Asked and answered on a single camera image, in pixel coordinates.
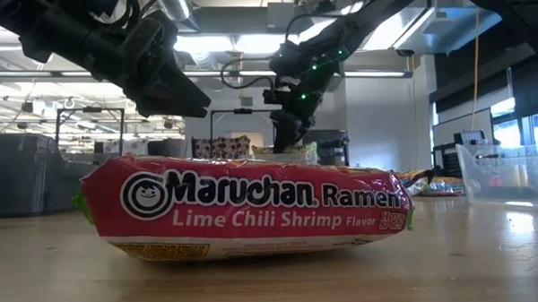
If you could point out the black monitor stand frame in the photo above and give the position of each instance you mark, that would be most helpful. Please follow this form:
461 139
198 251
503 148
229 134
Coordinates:
90 109
243 110

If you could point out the fluorescent tube light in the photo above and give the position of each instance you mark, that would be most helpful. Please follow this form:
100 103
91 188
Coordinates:
374 74

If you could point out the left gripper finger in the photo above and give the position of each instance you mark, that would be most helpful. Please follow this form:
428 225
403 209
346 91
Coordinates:
177 98

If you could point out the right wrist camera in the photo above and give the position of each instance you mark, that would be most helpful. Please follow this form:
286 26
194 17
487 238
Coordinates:
274 97

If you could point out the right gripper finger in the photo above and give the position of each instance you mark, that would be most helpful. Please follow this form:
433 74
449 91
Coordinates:
286 139

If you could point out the clear plastic bin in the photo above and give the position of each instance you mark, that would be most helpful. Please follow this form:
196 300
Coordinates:
499 197

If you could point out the grey ceiling box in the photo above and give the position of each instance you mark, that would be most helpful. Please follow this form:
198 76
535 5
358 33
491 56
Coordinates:
281 13

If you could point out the dark smoked plastic bin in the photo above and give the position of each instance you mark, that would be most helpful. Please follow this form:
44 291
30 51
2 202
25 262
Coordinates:
23 186

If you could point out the silver ventilation duct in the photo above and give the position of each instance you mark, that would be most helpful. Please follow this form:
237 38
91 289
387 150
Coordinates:
174 6

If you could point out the white whiteboard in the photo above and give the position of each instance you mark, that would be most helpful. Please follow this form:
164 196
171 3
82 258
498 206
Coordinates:
461 124

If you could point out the dark roller blind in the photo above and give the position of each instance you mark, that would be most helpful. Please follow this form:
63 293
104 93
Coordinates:
534 92

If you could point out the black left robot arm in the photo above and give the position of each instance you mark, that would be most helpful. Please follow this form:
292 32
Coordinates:
31 25

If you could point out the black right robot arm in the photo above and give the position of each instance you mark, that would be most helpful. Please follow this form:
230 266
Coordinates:
372 22

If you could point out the red Lime Chili Shrimp packet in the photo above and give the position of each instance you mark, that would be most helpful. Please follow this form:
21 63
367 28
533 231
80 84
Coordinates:
253 205

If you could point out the ceiling light panel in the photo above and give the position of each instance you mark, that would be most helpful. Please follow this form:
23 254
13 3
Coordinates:
234 43

